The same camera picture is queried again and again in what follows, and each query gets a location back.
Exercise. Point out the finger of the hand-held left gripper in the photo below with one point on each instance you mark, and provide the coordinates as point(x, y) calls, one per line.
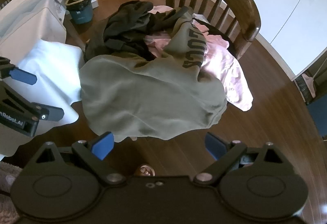
point(24, 76)
point(51, 113)

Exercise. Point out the dark brown garment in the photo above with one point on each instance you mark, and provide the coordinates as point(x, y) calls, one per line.
point(127, 24)

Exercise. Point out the pink garment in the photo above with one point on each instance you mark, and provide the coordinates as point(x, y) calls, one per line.
point(224, 68)

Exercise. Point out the white cabinet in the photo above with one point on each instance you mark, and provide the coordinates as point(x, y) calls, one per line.
point(281, 22)

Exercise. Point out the pink fluffy rug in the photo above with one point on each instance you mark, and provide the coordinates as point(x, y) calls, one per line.
point(6, 175)

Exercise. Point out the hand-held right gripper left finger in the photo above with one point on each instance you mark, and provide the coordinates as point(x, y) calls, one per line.
point(103, 147)

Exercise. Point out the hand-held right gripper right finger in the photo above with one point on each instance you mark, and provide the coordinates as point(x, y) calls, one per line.
point(213, 146)

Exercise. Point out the person's foot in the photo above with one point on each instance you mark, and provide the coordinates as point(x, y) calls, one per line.
point(145, 170)

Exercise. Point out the dark blue object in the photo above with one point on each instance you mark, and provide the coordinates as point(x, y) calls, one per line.
point(318, 116)

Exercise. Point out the olive green printed sweatshirt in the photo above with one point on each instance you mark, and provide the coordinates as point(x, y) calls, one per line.
point(143, 96)

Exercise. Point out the teal trash bin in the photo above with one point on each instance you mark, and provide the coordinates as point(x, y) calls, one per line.
point(80, 13)

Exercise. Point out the broom head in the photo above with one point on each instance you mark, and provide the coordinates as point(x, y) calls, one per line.
point(305, 86)

